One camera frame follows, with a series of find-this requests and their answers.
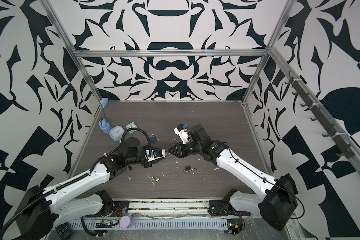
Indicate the black remote control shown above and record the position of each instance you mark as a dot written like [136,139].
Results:
[64,231]

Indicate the black hook rack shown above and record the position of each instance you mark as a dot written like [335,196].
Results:
[322,115]

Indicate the black padlock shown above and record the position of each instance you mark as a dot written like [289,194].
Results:
[189,169]

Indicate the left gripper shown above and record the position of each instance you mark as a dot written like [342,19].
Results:
[148,164]

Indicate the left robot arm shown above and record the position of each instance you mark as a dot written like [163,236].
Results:
[41,210]

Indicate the blue padlock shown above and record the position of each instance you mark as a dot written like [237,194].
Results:
[154,138]

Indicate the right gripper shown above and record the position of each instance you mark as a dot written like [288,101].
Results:
[181,150]

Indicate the white cable duct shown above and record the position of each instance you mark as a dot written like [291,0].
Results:
[173,224]

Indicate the green circuit board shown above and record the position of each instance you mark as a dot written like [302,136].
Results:
[235,226]

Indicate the light blue alarm clock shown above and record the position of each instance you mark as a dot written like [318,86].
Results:
[116,133]

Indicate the mint green alarm clock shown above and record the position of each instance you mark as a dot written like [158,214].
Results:
[131,125]

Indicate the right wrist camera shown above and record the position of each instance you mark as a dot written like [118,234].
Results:
[182,131]

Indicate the purple round lid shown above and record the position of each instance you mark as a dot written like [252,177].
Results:
[126,222]

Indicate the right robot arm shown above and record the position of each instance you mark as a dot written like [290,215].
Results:
[275,199]

